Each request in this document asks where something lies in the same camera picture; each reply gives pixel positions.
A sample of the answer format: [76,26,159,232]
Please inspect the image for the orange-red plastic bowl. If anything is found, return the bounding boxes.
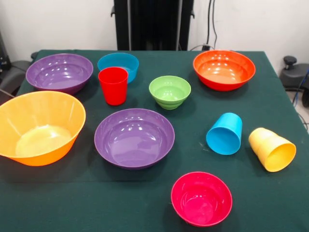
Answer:
[193,50,256,92]

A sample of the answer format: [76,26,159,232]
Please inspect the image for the green plastic bowl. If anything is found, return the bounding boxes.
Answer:
[148,75,192,111]

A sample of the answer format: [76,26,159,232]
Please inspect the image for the purple plastic bowl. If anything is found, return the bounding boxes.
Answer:
[94,108,176,171]
[25,53,94,95]

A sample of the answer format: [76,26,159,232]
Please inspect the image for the red plastic cup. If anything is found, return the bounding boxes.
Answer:
[98,67,129,106]

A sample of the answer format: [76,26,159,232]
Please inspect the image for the blue plastic bowl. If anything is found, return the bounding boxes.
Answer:
[97,52,140,84]

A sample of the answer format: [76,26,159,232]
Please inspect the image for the blue plastic cup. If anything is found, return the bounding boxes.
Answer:
[205,112,243,156]

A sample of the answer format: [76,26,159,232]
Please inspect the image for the pink plastic bowl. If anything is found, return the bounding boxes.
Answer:
[170,171,233,228]

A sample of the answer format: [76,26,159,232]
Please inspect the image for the dark green tablecloth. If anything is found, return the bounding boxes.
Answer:
[0,49,309,232]

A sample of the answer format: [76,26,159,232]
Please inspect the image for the large yellow-orange plastic bowl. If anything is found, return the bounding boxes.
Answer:
[0,90,87,167]

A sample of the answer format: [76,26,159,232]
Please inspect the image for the yellow plastic cup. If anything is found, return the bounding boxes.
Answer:
[248,127,297,173]

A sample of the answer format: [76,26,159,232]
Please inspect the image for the grey black chair base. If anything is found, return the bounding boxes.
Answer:
[0,31,33,97]

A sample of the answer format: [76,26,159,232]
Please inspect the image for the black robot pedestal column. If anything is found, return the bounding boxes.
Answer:
[111,0,197,51]

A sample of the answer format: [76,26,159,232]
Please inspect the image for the black hanging cable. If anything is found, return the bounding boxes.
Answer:
[205,0,213,46]
[212,0,218,48]

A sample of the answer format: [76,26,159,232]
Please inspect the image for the blue cable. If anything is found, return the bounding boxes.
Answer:
[292,69,309,107]

